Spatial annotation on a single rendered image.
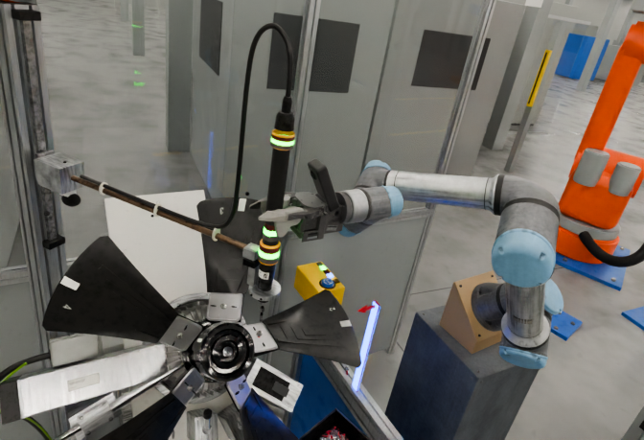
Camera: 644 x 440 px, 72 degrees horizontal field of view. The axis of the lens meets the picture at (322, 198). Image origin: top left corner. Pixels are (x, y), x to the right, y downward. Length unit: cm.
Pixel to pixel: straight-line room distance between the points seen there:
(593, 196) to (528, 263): 366
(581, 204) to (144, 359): 408
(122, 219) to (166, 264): 16
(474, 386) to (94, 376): 101
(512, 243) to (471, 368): 60
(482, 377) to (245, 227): 82
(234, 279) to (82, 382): 37
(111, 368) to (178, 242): 36
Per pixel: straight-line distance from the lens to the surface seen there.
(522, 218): 99
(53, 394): 113
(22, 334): 185
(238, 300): 105
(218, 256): 109
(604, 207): 463
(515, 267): 99
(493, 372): 150
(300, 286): 155
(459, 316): 150
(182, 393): 105
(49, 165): 128
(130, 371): 114
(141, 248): 126
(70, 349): 116
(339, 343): 116
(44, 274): 152
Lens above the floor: 194
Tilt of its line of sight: 25 degrees down
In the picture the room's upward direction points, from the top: 10 degrees clockwise
